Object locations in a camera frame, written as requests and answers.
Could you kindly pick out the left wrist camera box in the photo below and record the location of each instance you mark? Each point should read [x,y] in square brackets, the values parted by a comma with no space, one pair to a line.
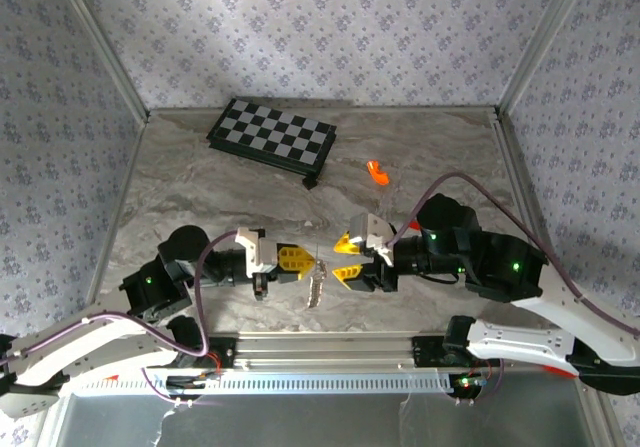
[257,249]

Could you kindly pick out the red plastic key fob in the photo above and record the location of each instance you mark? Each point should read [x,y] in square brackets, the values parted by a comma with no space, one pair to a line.
[377,172]

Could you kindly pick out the aluminium frame post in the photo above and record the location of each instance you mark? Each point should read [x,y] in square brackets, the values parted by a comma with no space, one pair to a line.
[541,42]
[101,42]

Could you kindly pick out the aluminium table edge rail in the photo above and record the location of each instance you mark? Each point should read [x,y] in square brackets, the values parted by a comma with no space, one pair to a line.
[115,227]
[515,167]

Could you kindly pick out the grey metal sheet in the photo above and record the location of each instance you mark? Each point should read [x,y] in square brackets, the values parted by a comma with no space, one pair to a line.
[300,422]

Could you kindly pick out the white torn tape strip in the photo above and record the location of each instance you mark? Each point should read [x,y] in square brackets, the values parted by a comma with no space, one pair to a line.
[162,424]

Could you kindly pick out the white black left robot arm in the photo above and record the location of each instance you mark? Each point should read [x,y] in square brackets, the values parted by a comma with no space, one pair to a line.
[90,352]

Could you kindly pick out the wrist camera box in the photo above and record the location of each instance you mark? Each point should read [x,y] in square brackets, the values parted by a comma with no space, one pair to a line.
[370,232]
[257,249]

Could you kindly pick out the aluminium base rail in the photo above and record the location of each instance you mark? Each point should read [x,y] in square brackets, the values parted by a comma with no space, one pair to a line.
[325,349]

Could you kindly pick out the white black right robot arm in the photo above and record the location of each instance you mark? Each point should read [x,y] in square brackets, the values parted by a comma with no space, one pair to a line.
[550,307]

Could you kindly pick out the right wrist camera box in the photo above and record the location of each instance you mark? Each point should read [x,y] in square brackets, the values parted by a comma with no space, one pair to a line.
[370,232]

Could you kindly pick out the folded black chessboard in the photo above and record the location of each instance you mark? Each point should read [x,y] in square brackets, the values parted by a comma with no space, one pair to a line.
[272,132]

